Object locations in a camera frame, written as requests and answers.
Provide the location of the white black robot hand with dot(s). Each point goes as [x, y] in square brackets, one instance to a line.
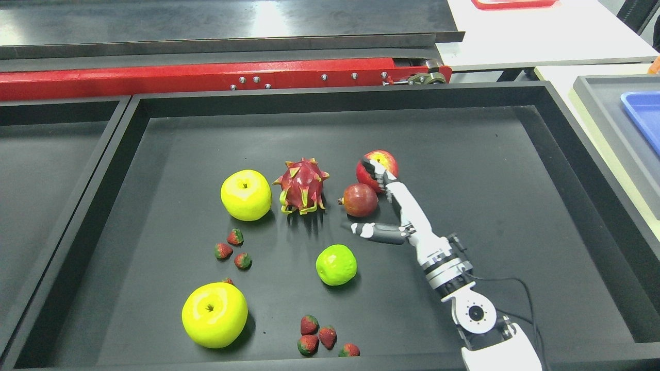
[414, 228]

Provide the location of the green apple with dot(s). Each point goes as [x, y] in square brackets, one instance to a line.
[336, 265]

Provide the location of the white robot forearm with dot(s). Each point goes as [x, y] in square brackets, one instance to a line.
[492, 341]

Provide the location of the red apple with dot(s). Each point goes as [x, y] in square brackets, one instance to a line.
[386, 159]

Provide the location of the yellow apple upper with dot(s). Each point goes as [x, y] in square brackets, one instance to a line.
[246, 195]

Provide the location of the yellow apple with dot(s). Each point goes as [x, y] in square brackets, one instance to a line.
[215, 314]
[246, 195]

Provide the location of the black shelf tray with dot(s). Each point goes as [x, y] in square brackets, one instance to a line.
[131, 190]

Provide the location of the yellow apple lower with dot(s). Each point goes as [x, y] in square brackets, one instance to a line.
[215, 314]

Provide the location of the red pomegranate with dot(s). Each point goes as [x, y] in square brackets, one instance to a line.
[358, 200]

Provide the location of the pink dragon fruit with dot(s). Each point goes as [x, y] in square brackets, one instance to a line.
[301, 187]

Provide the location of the red tray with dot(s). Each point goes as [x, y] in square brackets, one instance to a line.
[511, 5]

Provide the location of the blue plastic tray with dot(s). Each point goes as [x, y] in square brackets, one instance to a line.
[643, 109]

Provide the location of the red metal beam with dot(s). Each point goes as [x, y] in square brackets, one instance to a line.
[237, 76]

